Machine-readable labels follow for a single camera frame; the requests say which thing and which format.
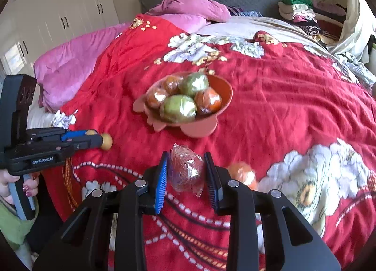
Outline plastic-wrapped green apple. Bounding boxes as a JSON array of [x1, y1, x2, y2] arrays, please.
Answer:
[[179, 73, 210, 98], [159, 95, 197, 123]]

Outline person's left forearm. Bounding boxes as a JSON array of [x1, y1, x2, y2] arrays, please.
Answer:
[[0, 195, 39, 252]]

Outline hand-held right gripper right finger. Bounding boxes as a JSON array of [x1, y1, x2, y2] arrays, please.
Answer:
[[204, 151, 341, 271]]

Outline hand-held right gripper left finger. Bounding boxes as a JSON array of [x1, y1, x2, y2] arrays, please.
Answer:
[[32, 150, 169, 271]]

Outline blue patterned cloth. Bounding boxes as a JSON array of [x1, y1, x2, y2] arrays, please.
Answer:
[[229, 7, 263, 18]]

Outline cream curtain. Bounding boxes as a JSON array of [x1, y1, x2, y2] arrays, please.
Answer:
[[326, 0, 376, 57]]

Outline pink quilt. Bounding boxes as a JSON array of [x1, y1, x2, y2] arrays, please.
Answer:
[[34, 14, 206, 113]]

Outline person's left hand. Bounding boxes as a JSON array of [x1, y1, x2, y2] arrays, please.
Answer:
[[0, 168, 40, 205]]

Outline plastic-wrapped orange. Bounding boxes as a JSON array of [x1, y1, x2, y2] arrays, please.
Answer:
[[146, 87, 170, 110], [170, 144, 205, 198], [194, 87, 222, 115], [162, 75, 184, 94], [226, 162, 258, 191]]

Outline white mattress sheet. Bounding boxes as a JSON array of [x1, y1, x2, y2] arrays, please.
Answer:
[[28, 102, 56, 130]]

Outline red floral blanket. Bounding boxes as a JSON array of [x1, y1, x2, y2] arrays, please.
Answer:
[[41, 14, 376, 271]]

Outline pink flower-shaped bowl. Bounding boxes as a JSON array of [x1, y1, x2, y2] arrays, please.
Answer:
[[132, 72, 234, 138]]

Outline white wardrobe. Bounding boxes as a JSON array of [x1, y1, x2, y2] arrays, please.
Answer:
[[0, 0, 121, 80]]

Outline pile of folded clothes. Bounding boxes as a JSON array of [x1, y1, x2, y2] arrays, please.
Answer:
[[278, 0, 347, 44]]

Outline brown kiwi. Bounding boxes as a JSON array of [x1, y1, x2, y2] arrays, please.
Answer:
[[86, 130, 113, 152]]

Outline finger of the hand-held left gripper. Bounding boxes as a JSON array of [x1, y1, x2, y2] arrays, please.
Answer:
[[73, 135, 104, 150], [63, 130, 89, 140]]

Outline crumpled grey white cloth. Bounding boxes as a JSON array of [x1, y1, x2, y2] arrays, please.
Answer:
[[332, 51, 376, 86]]

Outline pink pillow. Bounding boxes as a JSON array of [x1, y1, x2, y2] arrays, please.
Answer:
[[147, 0, 231, 23]]

